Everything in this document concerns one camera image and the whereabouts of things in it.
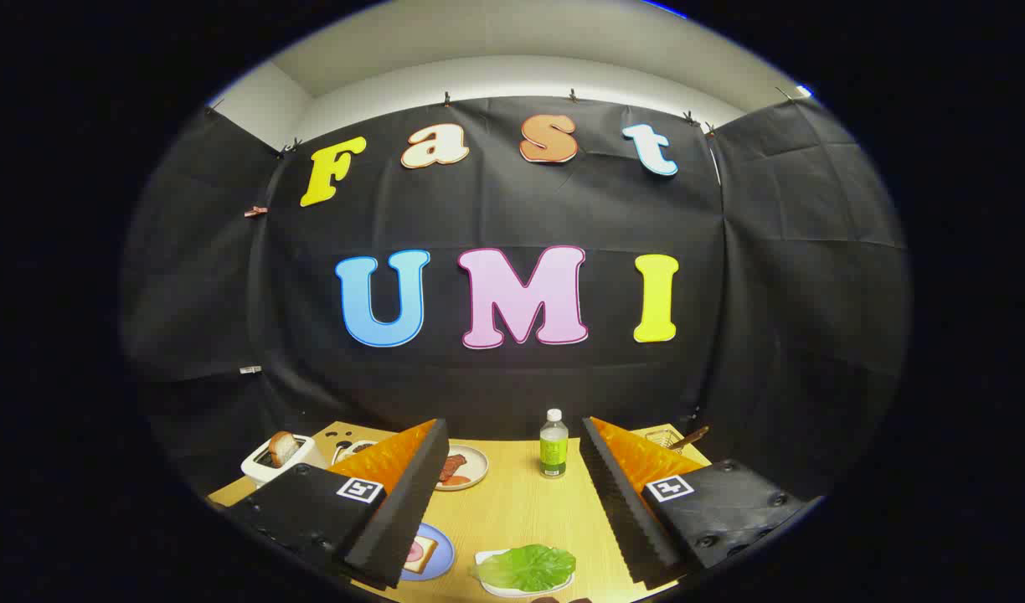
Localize white round plate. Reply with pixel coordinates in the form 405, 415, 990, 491
435, 445, 489, 492

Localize white square plate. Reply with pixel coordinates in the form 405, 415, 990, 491
475, 549, 576, 598

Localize green lettuce leaf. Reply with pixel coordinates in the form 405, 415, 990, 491
471, 544, 577, 592

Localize blue round plate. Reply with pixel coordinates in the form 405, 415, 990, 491
399, 523, 456, 582

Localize bread slice with ham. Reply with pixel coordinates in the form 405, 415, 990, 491
404, 536, 439, 575

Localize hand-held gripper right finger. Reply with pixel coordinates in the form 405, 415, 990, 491
579, 416, 815, 590

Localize white toaster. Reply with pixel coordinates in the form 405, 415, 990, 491
241, 433, 329, 488

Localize black backdrop cloth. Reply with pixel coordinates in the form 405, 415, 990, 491
121, 95, 911, 503

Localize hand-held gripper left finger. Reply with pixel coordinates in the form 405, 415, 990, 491
226, 417, 451, 591

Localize green label water bottle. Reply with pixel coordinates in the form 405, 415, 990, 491
539, 409, 569, 479

